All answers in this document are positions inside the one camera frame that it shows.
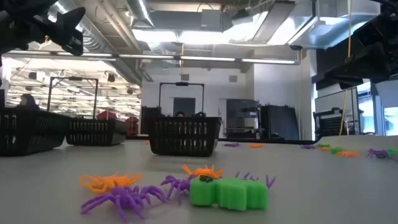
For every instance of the grey partition panel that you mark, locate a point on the grey partition panel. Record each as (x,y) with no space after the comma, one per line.
(335,99)

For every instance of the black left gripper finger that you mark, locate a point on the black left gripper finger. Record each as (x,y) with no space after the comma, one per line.
(73,42)
(70,20)

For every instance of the silver round air duct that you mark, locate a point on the silver round air duct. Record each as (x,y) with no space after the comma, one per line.
(140,12)

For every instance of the dark grey door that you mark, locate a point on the dark grey door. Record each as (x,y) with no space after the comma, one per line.
(184,107)

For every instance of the purple plastic spider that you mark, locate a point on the purple plastic spider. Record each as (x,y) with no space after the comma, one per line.
(231,144)
(182,185)
(377,153)
(124,197)
(270,181)
(308,146)

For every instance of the black mesh equipment rack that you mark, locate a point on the black mesh equipment rack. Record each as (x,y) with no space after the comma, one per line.
(331,126)

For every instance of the green foam decoration piece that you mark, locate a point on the green foam decoration piece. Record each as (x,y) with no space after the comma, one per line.
(336,150)
(323,145)
(393,152)
(230,193)

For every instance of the black curtain panel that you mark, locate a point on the black curtain panel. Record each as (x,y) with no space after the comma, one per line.
(280,123)

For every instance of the black plastic slotted basket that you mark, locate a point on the black plastic slotted basket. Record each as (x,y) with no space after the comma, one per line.
(31,130)
(96,132)
(185,133)

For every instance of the black equipment cabinet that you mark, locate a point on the black equipment cabinet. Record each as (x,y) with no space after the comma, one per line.
(242,107)

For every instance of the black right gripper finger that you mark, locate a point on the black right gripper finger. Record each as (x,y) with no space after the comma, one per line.
(339,84)
(357,63)

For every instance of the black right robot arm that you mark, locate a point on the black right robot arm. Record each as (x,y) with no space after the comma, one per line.
(393,40)

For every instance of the black robot rig frame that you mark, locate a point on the black robot rig frame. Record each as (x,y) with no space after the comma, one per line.
(74,78)
(182,83)

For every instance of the person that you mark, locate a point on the person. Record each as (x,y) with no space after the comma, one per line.
(28,102)

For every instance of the orange plastic spider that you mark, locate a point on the orange plastic spider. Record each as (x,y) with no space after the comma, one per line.
(256,145)
(102,183)
(203,172)
(347,154)
(325,149)

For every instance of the silver rectangular duct hood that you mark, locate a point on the silver rectangular duct hood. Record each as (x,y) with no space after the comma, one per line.
(335,31)

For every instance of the red tool cabinet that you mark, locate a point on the red tool cabinet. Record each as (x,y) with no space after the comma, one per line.
(107,115)
(132,126)

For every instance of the long ceiling light bar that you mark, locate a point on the long ceiling light bar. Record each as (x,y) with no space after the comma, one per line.
(205,58)

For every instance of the silver spiral air duct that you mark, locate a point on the silver spiral air duct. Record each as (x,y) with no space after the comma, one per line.
(99,34)

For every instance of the black aluminium rig frame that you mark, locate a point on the black aluminium rig frame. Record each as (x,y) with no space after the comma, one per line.
(280,141)

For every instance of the black equipment case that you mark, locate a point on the black equipment case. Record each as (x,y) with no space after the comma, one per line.
(150,112)

